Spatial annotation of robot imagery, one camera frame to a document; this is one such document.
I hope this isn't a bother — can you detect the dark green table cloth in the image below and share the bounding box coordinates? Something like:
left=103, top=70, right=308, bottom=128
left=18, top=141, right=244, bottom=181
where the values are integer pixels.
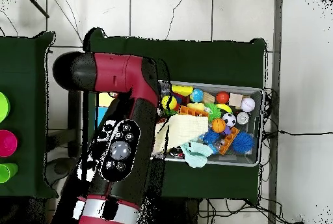
left=0, top=31, right=59, bottom=199
left=81, top=27, right=267, bottom=205

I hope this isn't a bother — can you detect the small orange basketball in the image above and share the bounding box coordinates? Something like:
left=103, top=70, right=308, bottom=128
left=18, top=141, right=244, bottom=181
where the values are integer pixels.
left=211, top=117, right=226, bottom=133

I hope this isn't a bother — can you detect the cream knitted cloth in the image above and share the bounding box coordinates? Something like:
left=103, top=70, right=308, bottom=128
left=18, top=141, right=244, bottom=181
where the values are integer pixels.
left=153, top=114, right=209, bottom=154

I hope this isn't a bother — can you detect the black upright panel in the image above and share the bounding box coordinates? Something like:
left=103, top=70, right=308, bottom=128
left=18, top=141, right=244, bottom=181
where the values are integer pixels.
left=68, top=89, right=82, bottom=158

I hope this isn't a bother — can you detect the blue spiky ball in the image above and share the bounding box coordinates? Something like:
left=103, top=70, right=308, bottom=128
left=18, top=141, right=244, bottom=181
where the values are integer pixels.
left=231, top=131, right=254, bottom=154

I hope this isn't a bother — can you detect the wooden box with three holes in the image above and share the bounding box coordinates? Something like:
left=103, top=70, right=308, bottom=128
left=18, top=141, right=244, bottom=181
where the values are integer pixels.
left=94, top=91, right=120, bottom=131

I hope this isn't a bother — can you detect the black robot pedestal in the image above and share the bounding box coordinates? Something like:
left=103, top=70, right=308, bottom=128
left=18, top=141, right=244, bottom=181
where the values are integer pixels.
left=163, top=197, right=200, bottom=224

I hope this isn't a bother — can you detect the small soccer ball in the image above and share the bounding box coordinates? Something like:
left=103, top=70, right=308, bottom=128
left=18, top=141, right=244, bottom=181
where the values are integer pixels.
left=221, top=113, right=237, bottom=128

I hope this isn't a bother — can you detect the light blue cloth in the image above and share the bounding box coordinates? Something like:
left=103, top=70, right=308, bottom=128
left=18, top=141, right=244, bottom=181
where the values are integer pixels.
left=180, top=141, right=214, bottom=169

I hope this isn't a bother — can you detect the pink plastic cup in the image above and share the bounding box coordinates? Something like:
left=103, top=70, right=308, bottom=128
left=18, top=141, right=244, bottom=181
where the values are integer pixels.
left=0, top=129, right=19, bottom=158

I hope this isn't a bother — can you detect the small white baseball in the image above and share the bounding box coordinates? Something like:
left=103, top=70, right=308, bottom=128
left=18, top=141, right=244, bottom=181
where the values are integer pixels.
left=240, top=96, right=256, bottom=113

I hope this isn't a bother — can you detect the orange red ball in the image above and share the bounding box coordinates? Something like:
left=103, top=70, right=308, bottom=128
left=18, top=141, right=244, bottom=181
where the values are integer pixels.
left=215, top=91, right=230, bottom=105

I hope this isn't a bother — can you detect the green spiky ball with eyes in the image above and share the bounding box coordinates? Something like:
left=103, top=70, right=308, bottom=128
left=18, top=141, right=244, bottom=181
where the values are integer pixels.
left=205, top=102, right=222, bottom=121

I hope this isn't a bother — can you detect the yellow smooth ball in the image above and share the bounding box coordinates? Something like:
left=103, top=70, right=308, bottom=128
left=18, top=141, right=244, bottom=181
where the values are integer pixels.
left=161, top=95, right=178, bottom=111

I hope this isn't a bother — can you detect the black floor cable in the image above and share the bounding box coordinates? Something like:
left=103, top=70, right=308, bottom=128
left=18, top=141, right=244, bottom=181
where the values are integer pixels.
left=261, top=130, right=333, bottom=137

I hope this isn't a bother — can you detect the shallow wire mesh bin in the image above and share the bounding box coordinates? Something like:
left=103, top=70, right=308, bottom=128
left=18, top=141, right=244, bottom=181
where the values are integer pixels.
left=152, top=79, right=264, bottom=167

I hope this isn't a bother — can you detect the black pole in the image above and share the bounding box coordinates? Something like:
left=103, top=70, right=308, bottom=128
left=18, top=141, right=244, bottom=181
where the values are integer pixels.
left=21, top=0, right=50, bottom=19

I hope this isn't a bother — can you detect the neon green plastic cup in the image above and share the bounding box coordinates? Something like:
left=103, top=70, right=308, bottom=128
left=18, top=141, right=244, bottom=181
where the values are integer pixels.
left=0, top=91, right=11, bottom=124
left=0, top=162, right=20, bottom=184

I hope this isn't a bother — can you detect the grey stand foot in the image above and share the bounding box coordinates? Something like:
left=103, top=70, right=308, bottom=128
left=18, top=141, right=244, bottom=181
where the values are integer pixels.
left=45, top=157, right=77, bottom=186

